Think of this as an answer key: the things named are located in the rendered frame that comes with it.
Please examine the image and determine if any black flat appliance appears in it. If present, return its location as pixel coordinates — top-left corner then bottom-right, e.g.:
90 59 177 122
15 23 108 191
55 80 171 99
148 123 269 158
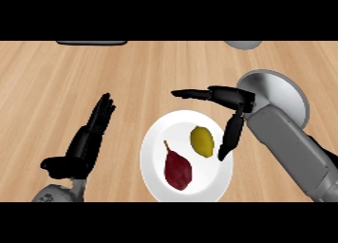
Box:
55 40 128 47

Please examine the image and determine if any red pear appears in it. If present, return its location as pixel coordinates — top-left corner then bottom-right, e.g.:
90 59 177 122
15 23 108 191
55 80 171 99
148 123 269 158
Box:
162 140 193 192

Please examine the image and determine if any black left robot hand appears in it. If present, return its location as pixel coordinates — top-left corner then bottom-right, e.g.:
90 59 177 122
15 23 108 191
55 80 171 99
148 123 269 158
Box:
40 92 118 180

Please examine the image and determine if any yellow lemon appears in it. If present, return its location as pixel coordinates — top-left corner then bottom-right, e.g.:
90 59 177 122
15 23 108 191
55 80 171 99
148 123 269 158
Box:
189 125 215 159

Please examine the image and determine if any white plate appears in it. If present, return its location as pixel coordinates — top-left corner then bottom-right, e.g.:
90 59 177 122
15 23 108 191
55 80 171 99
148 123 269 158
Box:
140 109 236 203

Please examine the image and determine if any grey round object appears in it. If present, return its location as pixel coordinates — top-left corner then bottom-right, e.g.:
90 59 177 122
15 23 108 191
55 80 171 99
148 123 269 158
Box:
223 40 264 50

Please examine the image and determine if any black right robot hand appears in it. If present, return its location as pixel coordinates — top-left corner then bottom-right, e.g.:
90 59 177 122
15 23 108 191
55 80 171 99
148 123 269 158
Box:
170 84 258 162

